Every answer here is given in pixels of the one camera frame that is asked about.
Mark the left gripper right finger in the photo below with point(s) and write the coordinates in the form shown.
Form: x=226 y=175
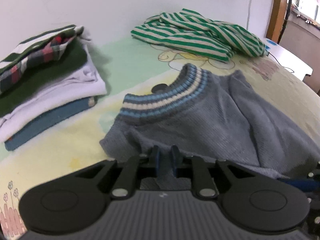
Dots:
x=195 y=169

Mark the dark green folded garment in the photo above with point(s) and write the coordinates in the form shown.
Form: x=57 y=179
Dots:
x=72 y=59

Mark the white folded garment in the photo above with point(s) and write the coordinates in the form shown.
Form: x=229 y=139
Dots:
x=82 y=83

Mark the red plaid folded shirt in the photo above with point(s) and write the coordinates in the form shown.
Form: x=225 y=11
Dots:
x=50 y=52

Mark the blue folded garment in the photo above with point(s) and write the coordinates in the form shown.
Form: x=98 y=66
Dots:
x=48 y=120

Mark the yellow baby blanket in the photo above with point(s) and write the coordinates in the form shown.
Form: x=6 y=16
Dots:
x=131 y=66

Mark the black round button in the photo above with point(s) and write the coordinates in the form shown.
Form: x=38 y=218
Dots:
x=158 y=88

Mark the grey knit sweater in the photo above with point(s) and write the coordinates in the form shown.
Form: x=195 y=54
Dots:
x=213 y=117

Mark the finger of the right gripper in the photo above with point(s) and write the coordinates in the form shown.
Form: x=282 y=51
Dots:
x=295 y=182

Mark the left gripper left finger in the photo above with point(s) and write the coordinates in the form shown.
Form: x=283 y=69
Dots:
x=137 y=168

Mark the green white striped garment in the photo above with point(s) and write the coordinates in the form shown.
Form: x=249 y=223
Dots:
x=191 y=32

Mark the dark green striped folded shirt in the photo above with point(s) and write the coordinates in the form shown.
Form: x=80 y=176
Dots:
x=36 y=42

